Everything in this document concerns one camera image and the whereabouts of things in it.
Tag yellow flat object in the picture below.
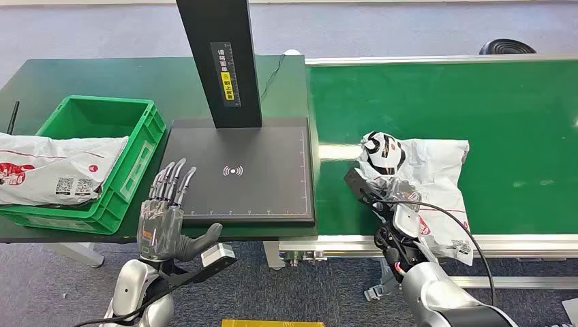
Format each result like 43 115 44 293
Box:
221 319 326 327

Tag green conveyor belt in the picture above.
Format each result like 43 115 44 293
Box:
277 54 578 303

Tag white mailer bag, QR labels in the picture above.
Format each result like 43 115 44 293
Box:
0 131 130 208

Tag thin black scanner cable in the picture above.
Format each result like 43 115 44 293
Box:
259 54 287 102

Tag dark green table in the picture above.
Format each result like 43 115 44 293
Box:
0 54 319 245

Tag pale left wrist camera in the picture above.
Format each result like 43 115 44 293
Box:
157 243 237 287

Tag white table leg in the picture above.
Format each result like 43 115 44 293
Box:
263 241 288 270
42 243 106 268

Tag white paper sheet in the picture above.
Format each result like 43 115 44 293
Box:
561 298 578 324

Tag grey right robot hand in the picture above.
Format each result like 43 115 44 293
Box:
379 178 423 213

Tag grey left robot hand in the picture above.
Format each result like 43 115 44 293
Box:
136 157 224 264

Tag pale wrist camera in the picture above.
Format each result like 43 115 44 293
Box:
344 168 384 213
157 243 237 287

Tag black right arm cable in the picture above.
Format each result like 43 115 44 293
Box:
361 189 497 308

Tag black ribbed round object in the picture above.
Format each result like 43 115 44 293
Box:
478 38 538 56

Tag black inbound scanner machine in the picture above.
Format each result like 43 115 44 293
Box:
157 0 316 228

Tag black remote with antenna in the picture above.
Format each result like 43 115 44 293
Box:
6 100 20 136

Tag white mailer bag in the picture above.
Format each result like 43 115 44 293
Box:
0 131 130 208
355 131 475 267

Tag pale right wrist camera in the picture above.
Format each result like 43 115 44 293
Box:
344 168 384 213

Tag green plastic crate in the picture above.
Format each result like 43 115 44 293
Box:
0 95 167 236

